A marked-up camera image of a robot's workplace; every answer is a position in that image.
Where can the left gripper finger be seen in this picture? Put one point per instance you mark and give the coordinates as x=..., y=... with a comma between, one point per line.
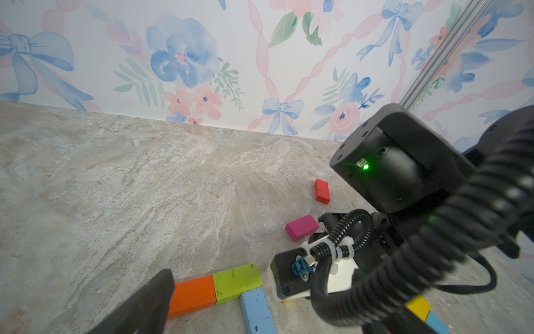
x=146, y=311

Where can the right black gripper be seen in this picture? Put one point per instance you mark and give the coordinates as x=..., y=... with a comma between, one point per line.
x=385, y=239

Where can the orange block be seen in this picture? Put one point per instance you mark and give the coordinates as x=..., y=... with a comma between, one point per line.
x=192, y=296

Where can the red block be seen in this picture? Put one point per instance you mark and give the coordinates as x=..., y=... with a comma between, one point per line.
x=322, y=192

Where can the green block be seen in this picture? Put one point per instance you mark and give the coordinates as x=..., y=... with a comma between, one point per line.
x=232, y=283

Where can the magenta block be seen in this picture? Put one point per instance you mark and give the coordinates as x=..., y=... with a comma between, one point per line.
x=301, y=228

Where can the light blue block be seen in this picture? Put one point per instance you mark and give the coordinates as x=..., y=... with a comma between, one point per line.
x=256, y=312

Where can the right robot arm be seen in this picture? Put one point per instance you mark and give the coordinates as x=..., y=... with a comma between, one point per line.
x=406, y=171

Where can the yellow block lower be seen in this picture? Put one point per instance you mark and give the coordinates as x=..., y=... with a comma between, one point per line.
x=420, y=308

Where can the blue block right lower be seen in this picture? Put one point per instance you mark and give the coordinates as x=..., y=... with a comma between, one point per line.
x=436, y=324

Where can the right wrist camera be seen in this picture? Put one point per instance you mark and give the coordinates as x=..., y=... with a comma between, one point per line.
x=291, y=273

